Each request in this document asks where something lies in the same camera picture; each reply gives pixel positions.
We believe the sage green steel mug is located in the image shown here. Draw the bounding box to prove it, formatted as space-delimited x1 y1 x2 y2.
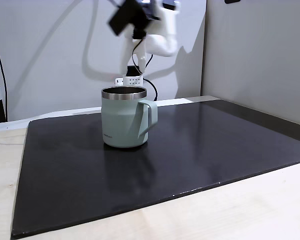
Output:
101 85 158 149

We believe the black table mat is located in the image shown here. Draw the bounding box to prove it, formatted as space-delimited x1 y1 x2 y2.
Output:
10 99 300 240

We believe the black camera box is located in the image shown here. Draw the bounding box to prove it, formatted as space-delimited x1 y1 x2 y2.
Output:
107 0 154 36

